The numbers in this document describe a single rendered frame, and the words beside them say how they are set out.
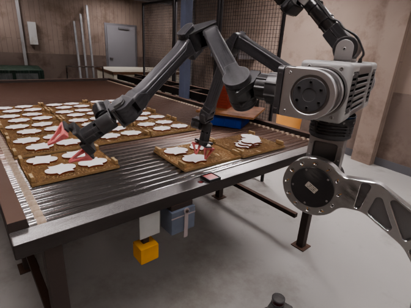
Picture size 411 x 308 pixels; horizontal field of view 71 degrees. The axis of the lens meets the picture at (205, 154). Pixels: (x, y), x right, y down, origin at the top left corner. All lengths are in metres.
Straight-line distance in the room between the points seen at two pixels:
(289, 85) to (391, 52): 4.16
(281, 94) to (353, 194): 0.40
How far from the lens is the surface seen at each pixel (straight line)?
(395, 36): 4.88
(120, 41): 11.43
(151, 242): 1.39
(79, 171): 1.56
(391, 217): 1.00
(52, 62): 11.03
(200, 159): 1.65
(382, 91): 4.89
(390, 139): 5.03
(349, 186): 0.98
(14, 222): 1.20
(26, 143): 2.06
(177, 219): 1.38
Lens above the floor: 1.54
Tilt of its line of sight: 20 degrees down
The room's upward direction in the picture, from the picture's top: 3 degrees clockwise
